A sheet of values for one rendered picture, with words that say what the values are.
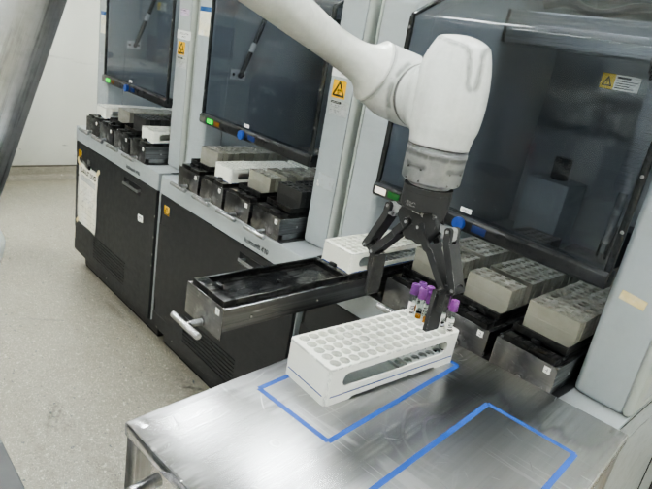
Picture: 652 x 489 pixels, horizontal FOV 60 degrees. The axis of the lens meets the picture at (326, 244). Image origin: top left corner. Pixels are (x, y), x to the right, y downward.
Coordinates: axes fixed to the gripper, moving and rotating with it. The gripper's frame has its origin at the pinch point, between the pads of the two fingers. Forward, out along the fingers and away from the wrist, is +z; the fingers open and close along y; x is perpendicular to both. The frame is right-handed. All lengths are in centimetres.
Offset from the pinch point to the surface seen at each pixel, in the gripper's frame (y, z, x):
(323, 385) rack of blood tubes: 4.1, 8.0, -17.9
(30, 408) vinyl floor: -119, 93, -27
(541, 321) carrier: 5.4, 8.4, 39.7
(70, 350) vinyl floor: -150, 93, -6
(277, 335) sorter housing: -65, 47, 28
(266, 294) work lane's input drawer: -30.2, 11.9, -4.6
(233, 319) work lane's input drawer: -28.6, 15.3, -12.7
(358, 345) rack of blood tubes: 1.3, 5.0, -9.3
